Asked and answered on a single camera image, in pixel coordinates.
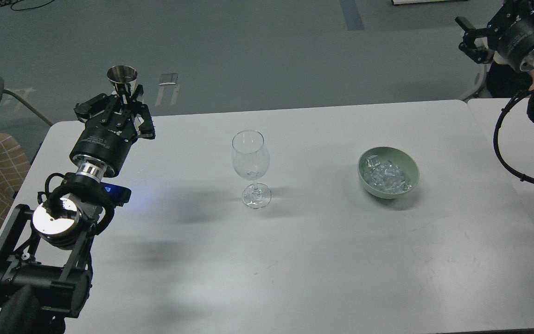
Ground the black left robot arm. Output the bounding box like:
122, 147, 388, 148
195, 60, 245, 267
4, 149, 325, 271
0, 79, 156, 334

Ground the metal floor plate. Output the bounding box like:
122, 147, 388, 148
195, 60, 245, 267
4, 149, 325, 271
158, 73, 178, 85

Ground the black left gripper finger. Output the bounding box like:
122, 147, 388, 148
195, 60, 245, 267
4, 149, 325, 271
74, 93, 120, 125
128, 84, 156, 140

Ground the clear wine glass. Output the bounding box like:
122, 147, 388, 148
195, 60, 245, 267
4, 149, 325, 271
231, 130, 273, 209

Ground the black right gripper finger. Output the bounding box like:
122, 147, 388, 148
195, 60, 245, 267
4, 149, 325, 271
458, 39, 497, 64
454, 16, 496, 40

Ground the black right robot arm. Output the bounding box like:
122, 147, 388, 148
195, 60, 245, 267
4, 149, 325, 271
454, 0, 534, 184

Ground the pile of ice cubes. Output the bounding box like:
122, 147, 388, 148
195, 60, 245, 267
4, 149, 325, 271
362, 155, 414, 194

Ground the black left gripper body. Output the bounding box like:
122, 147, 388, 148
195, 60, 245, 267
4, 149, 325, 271
70, 104, 136, 178

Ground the steel cocktail jigger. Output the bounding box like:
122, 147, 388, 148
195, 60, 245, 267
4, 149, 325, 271
106, 65, 138, 104

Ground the green ceramic bowl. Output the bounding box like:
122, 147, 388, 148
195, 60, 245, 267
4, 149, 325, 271
357, 146, 420, 199

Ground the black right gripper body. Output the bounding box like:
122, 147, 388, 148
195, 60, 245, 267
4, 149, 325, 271
487, 0, 534, 72

